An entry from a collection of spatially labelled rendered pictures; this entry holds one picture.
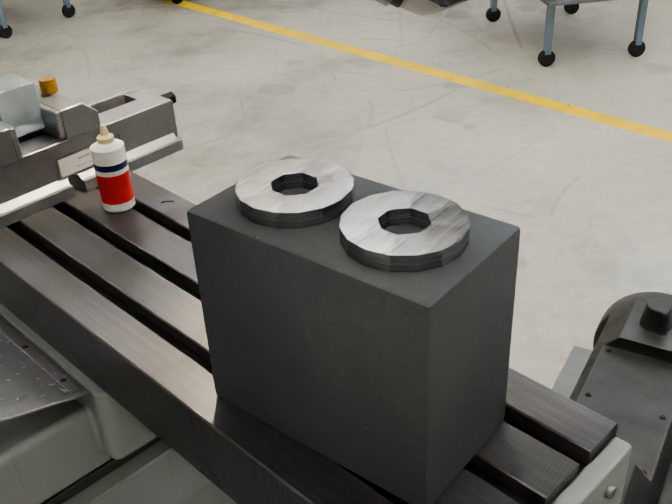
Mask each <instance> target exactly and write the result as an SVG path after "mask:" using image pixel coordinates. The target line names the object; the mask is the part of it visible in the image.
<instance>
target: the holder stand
mask: <svg viewBox="0 0 672 504"><path fill-rule="evenodd" d="M187 219H188V225H189V231H190V237H191V243H192V249H193V256H194V262H195V268H196V274H197V280H198V286H199V292H200V298H201V305H202V311H203V317H204V323H205V329H206V335H207V341H208V348H209V354H210V360H211V366H212V372H213V378H214V384H215V390H216V394H217V395H218V396H219V397H221V398H223V399H224V400H226V401H228V402H230V403H231V404H233V405H235V406H237V407H239V408H240V409H242V410H244V411H246V412H247V413H249V414H251V415H253V416H255V417H256V418H258V419H260V420H262V421H263V422H265V423H267V424H269V425H271V426H272V427H274V428H276V429H278V430H279V431H281V432H283V433H285V434H287V435H288V436H290V437H292V438H294V439H295V440H297V441H299V442H301V443H303V444H304V445H306V446H308V447H310V448H312V449H313V450H315V451H317V452H319V453H320V454H322V455H324V456H326V457H328V458H329V459H331V460H333V461H335V462H336V463H338V464H340V465H342V466H344V467H345V468H347V469H349V470H351V471H352V472H354V473H356V474H358V475H360V476H361V477H363V478H365V479H367V480H368V481H370V482H372V483H374V484H376V485H377V486H379V487H381V488H383V489H384V490H386V491H388V492H390V493H392V494H393V495H395V496H397V497H399V498H400V499H402V500H404V501H406V502H408V503H409V504H433V503H434V502H435V501H436V500H437V499H438V497H439V496H440V495H441V494H442V493H443V492H444V490H445V489H446V488H447V487H448V486H449V485H450V483H451V482H452V481H453V480H454V479H455V478H456V476H457V475H458V474H459V473H460V472H461V470H462V469H463V468H464V467H465V466H466V465H467V463H468V462H469V461H470V460H471V459H472V458H473V456H474V455H475V454H476V453H477V452H478V450H479V449H480V448H481V447H482V446H483V445H484V443H485V442H486V441H487V440H488V439H489V438H490V436H491V435H492V434H493V433H494V432H495V431H496V429H497V428H498V427H499V426H500V425H501V423H502V422H503V421H504V416H505V405H506V393H507V382H508V370H509V358H510V347H511V335H512V323H513V312H514V300H515V289H516V277H517V265H518V254H519V242H520V228H519V227H518V226H516V225H513V224H509V223H506V222H503V221H500V220H497V219H493V218H490V217H487V216H484V215H481V214H477V213H474V212H471V211H468V210H465V209H462V208H461V206H460V205H459V204H458V203H456V202H453V201H451V200H449V199H447V198H445V197H442V196H440V195H436V194H431V193H426V192H420V191H404V190H401V189H398V188H394V187H391V186H388V185H385V184H382V183H379V182H375V181H372V180H369V179H366V178H363V177H359V176H356V175H353V174H350V173H349V172H348V170H347V169H345V168H343V167H341V166H339V165H337V164H335V163H333V162H330V161H324V160H319V159H313V158H299V157H296V156H292V155H287V156H285V157H283V158H281V159H279V160H277V161H273V162H269V163H266V164H263V165H261V166H258V167H256V168H253V169H251V170H250V171H248V172H247V173H246V174H244V175H243V176H242V177H241V178H239V180H238V183H236V184H234V185H232V186H230V187H229V188H227V189H225V190H223V191H221V192H219V193H218V194H216V195H214V196H212V197H210V198H209V199H207V200H205V201H203V202H201V203H200V204H198V205H196V206H194V207H192V208H190V209H189V210H188V211H187Z"/></svg>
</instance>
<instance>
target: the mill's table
mask: <svg viewBox="0 0 672 504"><path fill-rule="evenodd" d="M130 175H131V181H132V186H133V191H134V196H135V202H136V203H135V205H134V206H133V207H132V208H131V209H129V210H127V211H124V212H119V213H112V212H108V211H106V210H104V208H103V205H102V201H101V197H100V192H99V188H98V187H95V188H93V189H91V190H89V191H86V190H84V189H75V190H74V191H75V195H76V196H75V197H72V198H70V199H68V200H66V201H63V202H61V203H59V204H56V205H54V206H52V207H49V208H47V209H45V210H43V211H40V212H38V213H36V214H33V215H31V216H29V217H27V218H24V219H22V220H20V221H17V222H15V223H13V224H10V225H8V226H6V227H4V228H1V229H0V303H1V304H2V305H3V306H5V307H6V308H7V309H8V310H9V311H10V312H12V313H13V314H14V315H15V316H16V317H18V318H19V319H20V320H21V321H22V322H23V323H25V324H26V325H27V326H28V327H29V328H31V329H32V330H33V331H34V332H35V333H36V334H38V335H39V336H40V337H41V338H42V339H44V340H45V341H46V342H47V343H48V344H49V345H51V346H52V347H53V348H54V349H55V350H56V351H58V352H59V353H60V354H61V355H62V356H64V357H65V358H66V359H67V360H68V361H69V362H71V363H72V364H73V365H74V366H75V367H77V368H78V369H79V370H80V371H81V372H82V373H84V374H85V375H86V376H87V377H88V378H90V379H91V380H92V381H93V382H94V383H95V384H97V385H98V386H99V387H100V388H101V389H103V390H104V391H105V392H106V393H107V394H108V395H110V396H111V397H112V398H113V399H114V400H116V401H117V402H118V403H119V404H120V405H121V406H123V407H124V408H125V409H126V410H127V411H129V412H130V413H131V414H132V415H133V416H134V417H136V418H137V419H138V420H139V421H140V422H142V423H143V424H144V425H145V426H146V427H147V428H149V429H150V430H151V431H152V432H153V433H155V434H156V435H157V436H158V437H159V438H160V439H162V440H163V441H164V442H165V443H166V444H168V445H169V446H170V447H171V448H172V449H173V450H175V451H176V452H177V453H178V454H179V455H181V456H182V457H183V458H184V459H185V460H186V461H188V462H189V463H190V464H191V465H192V466H193V467H195V468H196V469H197V470H198V471H199V472H201V473H202V474H203V475H204V476H205V477H206V478H208V479H209V480H210V481H211V482H212V483H214V484H215V485H216V486H217V487H218V488H219V489H221V490H222V491H223V492H224V493H225V494H227V495H228V496H229V497H230V498H231V499H232V500H234V501H235V502H236V503H237V504H409V503H408V502H406V501H404V500H402V499H400V498H399V497H397V496H395V495H393V494H392V493H390V492H388V491H386V490H384V489H383V488H381V487H379V486H377V485H376V484H374V483H372V482H370V481H368V480H367V479H365V478H363V477H361V476H360V475H358V474H356V473H354V472H352V471H351V470H349V469H347V468H345V467H344V466H342V465H340V464H338V463H336V462H335V461H333V460H331V459H329V458H328V457H326V456H324V455H322V454H320V453H319V452H317V451H315V450H313V449H312V448H310V447H308V446H306V445H304V444H303V443H301V442H299V441H297V440H295V439H294V438H292V437H290V436H288V435H287V434H285V433H283V432H281V431H279V430H278V429H276V428H274V427H272V426H271V425H269V424H267V423H265V422H263V421H262V420H260V419H258V418H256V417H255V416H253V415H251V414H249V413H247V412H246V411H244V410H242V409H240V408H239V407H237V406H235V405H233V404H231V403H230V402H228V401H226V400H224V399H223V398H221V397H219V396H218V395H217V394H216V390H215V384H214V378H213V372H212V366H211V360H210V354H209V348H208V341H207V335H206V329H205V323H204V317H203V311H202V305H201V298H200V292H199V286H198V280H197V274H196V268H195V262H194V256H193V249H192V243H191V237H190V231H189V225H188V219H187V211H188V210H189V209H190V208H192V207H194V206H196V205H195V204H194V203H192V202H190V201H188V200H186V199H184V198H182V197H180V196H178V195H176V194H174V193H172V192H170V191H168V190H167V189H165V188H163V187H161V186H159V185H157V184H155V183H153V182H151V181H149V180H147V179H145V178H143V177H141V176H140V175H138V174H136V173H134V172H130ZM617 427H618V423H616V422H614V421H612V420H610V419H608V418H606V417H604V416H602V415H600V414H598V413H596V412H594V411H592V410H591V409H589V408H587V407H585V406H583V405H581V404H579V403H577V402H575V401H573V400H571V399H569V398H567V397H566V396H564V395H562V394H560V393H558V392H556V391H554V390H552V389H550V388H548V387H546V386H544V385H542V384H540V383H539V382H537V381H535V380H533V379H531V378H529V377H527V376H525V375H523V374H521V373H519V372H517V371H515V370H513V369H512V368H510V367H509V370H508V382H507V393H506V405H505V416H504V421H503V422H502V423H501V425H500V426H499V427H498V428H497V429H496V431H495V432H494V433H493V434H492V435H491V436H490V438H489V439H488V440H487V441H486V442H485V443H484V445H483V446H482V447H481V448H480V449H479V450H478V452H477V453H476V454H475V455H474V456H473V458H472V459H471V460H470V461H469V462H468V463H467V465H466V466H465V467H464V468H463V469H462V470H461V472H460V473H459V474H458V475H457V476H456V478H455V479H454V480H453V481H452V482H451V483H450V485H449V486H448V487H447V488H446V489H445V490H444V492H443V493H442V494H441V495H440V496H439V497H438V499H437V500H436V501H435V502H434V503H433V504H619V503H620V502H621V498H622V493H623V488H624V483H625V478H626V473H627V468H628V463H629V458H630V453H631V445H630V444H629V443H627V442H625V441H623V440H621V439H619V438H617V437H616V432H617Z"/></svg>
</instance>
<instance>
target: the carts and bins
mask: <svg viewBox="0 0 672 504"><path fill-rule="evenodd" d="M497 1H498V0H490V8H489V9H488V10H487V11H486V18H487V20H489V21H490V22H496V21H497V20H499V18H500V16H501V12H500V10H499V9H498V8H497ZM540 1H541V2H543V3H544V4H546V5H547V11H546V22H545V33H544V44H543V50H542V51H541V52H540V53H539V55H538V62H539V64H541V65H542V66H544V67H548V66H550V65H552V64H553V63H554V61H555V54H554V52H553V51H551V50H552V40H553V29H554V19H555V9H556V6H562V5H564V10H565V12H567V13H568V14H574V13H576V12H577V11H578V9H579V4H583V3H593V2H603V1H613V0H540ZM648 1H649V0H639V6H638V12H637V19H636V26H635V32H634V39H633V41H632V42H631V43H630V44H629V46H628V53H629V54H630V55H632V56H633V57H639V56H641V55H642V54H643V53H644V51H645V48H646V47H645V43H644V42H642V39H643V33H644V26H645V20H646V13H647V7H648ZM63 4H64V5H63V7H62V13H63V15H64V16H65V17H69V18H70V17H73V16H74V14H75V8H74V6H73V5H71V3H70V0H63ZM11 35H12V28H11V27H10V26H9V25H7V22H6V18H5V14H4V10H3V7H2V3H1V0H0V37H2V38H5V39H7V38H10V37H11Z"/></svg>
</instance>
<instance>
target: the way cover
mask: <svg viewBox="0 0 672 504"><path fill-rule="evenodd" d="M0 316H1V317H0V340H1V339H2V341H3V342H1V341H0V356H1V355H2V357H0V366H1V365H3V366H1V367H0V371H1V372H0V387H1V388H0V422H5V421H9V420H13V419H16V418H19V417H22V416H25V415H28V414H31V413H34V412H37V411H40V410H44V409H47V408H50V407H53V406H56V405H59V404H62V403H65V402H68V401H71V400H75V399H78V398H81V397H84V396H87V395H90V394H91V392H90V391H88V390H87V389H86V388H85V387H84V386H82V385H81V384H80V383H79V382H78V381H77V380H75V379H74V378H73V377H72V376H71V375H70V374H69V373H67V372H66V371H65V370H64V369H63V368H62V367H60V366H59V365H58V364H57V363H56V362H55V361H54V360H52V359H51V358H50V357H49V356H48V355H47V354H45V353H44V352H43V351H42V350H41V349H40V348H39V347H37V346H36V345H35V344H34V343H33V342H32V341H30V340H29V339H28V338H27V337H26V336H25V335H24V334H22V333H21V332H20V331H19V330H18V329H17V328H15V327H14V326H13V325H12V324H11V323H10V322H8V321H7V320H6V319H5V318H4V317H3V316H2V315H0ZM24 337H26V338H24ZM9 340H11V341H9ZM7 341H9V342H8V343H6V342H7ZM19 351H25V352H27V353H26V354H25V353H24V352H22V353H21V352H19ZM41 356H42V357H41ZM21 362H23V363H21ZM36 362H38V363H36ZM23 366H26V367H24V368H23ZM42 368H45V369H46V370H42ZM17 373H19V374H18V375H16V374H17ZM54 373H56V375H55V374H54ZM63 375H67V376H66V377H64V376H63ZM36 378H39V379H36ZM7 379H8V380H10V381H6V380H7ZM54 383H55V384H54ZM48 384H54V385H48ZM42 385H43V386H42ZM40 386H42V387H40ZM60 388H61V389H64V390H68V391H65V393H64V391H62V390H60ZM20 394H22V396H20ZM24 394H26V395H27V396H25V395H24ZM44 394H45V395H44ZM42 395H44V396H43V397H41V396H42ZM18 397H19V400H17V398H18ZM1 398H3V400H1Z"/></svg>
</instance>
